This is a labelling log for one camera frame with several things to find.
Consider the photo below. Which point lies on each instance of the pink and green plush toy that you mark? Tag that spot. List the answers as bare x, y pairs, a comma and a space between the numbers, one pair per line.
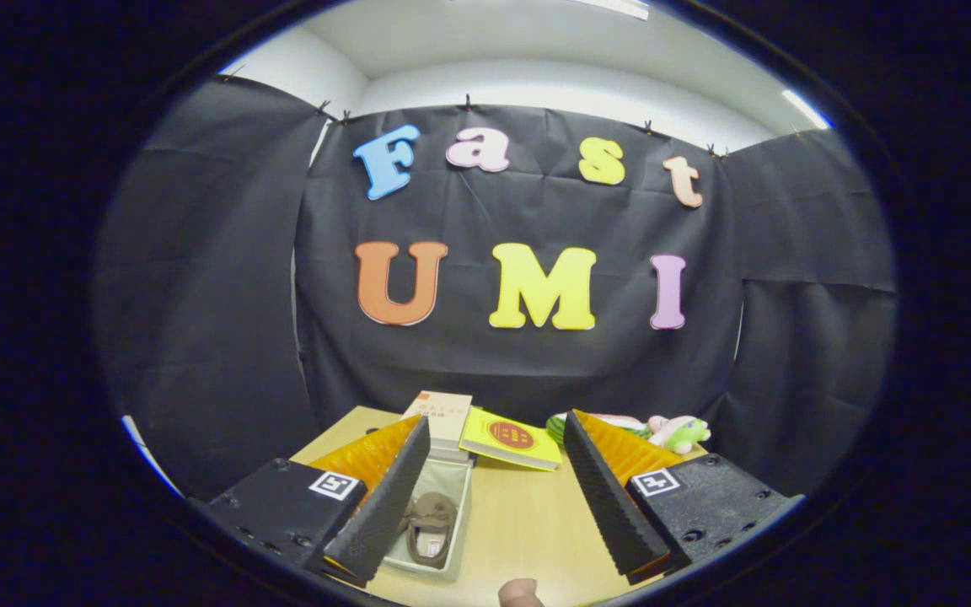
679, 434

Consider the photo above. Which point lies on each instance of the large ceiling light panel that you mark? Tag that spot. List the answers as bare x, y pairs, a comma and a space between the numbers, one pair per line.
616, 7

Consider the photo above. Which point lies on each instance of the white book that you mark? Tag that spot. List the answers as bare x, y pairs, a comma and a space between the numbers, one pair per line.
450, 455

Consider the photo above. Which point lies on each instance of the brown fuzzy shoe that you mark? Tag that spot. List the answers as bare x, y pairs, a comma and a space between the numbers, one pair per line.
433, 527

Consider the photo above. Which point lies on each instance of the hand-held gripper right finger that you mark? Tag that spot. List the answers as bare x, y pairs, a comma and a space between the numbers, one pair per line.
608, 506

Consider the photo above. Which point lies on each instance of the watermelon slice plush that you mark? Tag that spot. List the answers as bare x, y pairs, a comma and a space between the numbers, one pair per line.
557, 428

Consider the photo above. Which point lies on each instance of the yellow book with red circle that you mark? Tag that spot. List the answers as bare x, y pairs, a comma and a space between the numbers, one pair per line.
509, 438

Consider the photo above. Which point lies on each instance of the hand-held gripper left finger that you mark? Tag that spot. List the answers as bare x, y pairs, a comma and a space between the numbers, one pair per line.
384, 514

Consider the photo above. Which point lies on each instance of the grey fabric storage box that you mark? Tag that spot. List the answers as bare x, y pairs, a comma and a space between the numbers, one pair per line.
452, 476

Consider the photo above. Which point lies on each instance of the beige book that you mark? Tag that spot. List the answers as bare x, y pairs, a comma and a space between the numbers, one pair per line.
439, 417

